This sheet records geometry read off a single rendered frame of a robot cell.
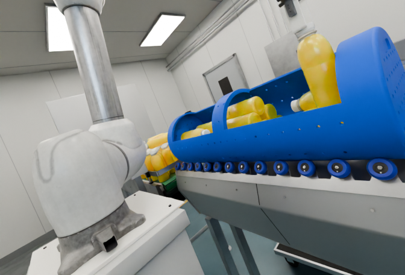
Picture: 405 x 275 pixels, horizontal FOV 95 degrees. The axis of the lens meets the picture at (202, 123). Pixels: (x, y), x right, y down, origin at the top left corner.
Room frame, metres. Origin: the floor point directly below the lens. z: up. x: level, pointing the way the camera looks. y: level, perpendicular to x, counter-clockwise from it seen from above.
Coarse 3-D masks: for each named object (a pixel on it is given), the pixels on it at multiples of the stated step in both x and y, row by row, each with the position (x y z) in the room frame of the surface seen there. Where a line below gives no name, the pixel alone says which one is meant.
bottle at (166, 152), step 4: (164, 148) 1.24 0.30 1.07; (168, 148) 1.25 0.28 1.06; (164, 152) 1.23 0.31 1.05; (168, 152) 1.23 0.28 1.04; (164, 156) 1.23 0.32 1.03; (168, 156) 1.23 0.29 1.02; (168, 160) 1.23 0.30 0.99; (172, 160) 1.23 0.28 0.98; (168, 164) 1.23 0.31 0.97; (172, 168) 1.23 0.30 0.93; (172, 172) 1.23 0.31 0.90
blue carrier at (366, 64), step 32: (384, 32) 0.39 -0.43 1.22; (352, 64) 0.35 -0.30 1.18; (384, 64) 0.33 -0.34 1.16; (224, 96) 0.71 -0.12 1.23; (288, 96) 0.70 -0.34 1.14; (352, 96) 0.34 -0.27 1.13; (384, 96) 0.30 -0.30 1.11; (192, 128) 1.10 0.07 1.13; (224, 128) 0.63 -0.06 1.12; (256, 128) 0.52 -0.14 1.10; (288, 128) 0.45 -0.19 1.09; (320, 128) 0.39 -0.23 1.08; (352, 128) 0.35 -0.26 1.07; (384, 128) 0.32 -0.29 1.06; (192, 160) 0.93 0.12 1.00; (224, 160) 0.75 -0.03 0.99; (256, 160) 0.63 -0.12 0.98; (288, 160) 0.55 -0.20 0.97
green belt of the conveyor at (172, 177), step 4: (172, 176) 1.16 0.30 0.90; (148, 180) 1.30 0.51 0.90; (156, 180) 1.21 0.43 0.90; (168, 180) 1.11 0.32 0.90; (172, 180) 1.10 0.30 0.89; (176, 180) 1.11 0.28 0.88; (164, 184) 1.08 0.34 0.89; (168, 184) 1.09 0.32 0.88; (172, 184) 1.09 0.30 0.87; (176, 184) 1.11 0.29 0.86; (164, 188) 1.16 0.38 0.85; (168, 188) 1.07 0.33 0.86; (172, 188) 1.09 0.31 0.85
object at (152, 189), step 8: (128, 184) 1.72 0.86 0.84; (144, 184) 1.30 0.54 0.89; (152, 184) 1.17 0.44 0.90; (160, 184) 1.10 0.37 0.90; (128, 192) 1.98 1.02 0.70; (152, 192) 1.20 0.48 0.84; (160, 192) 1.08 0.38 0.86; (168, 192) 1.49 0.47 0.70; (176, 192) 1.42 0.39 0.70; (200, 232) 1.46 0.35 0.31; (192, 240) 1.41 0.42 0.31
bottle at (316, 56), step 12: (300, 36) 0.44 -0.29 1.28; (312, 36) 0.42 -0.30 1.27; (300, 48) 0.43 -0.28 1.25; (312, 48) 0.41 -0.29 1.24; (324, 48) 0.40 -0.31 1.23; (300, 60) 0.44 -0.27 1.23; (312, 60) 0.41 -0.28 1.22; (324, 60) 0.40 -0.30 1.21; (312, 72) 0.42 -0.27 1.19; (324, 72) 0.41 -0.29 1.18; (312, 84) 0.43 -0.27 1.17; (324, 84) 0.41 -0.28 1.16; (336, 84) 0.40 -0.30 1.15; (324, 96) 0.41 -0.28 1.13; (336, 96) 0.40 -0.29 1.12
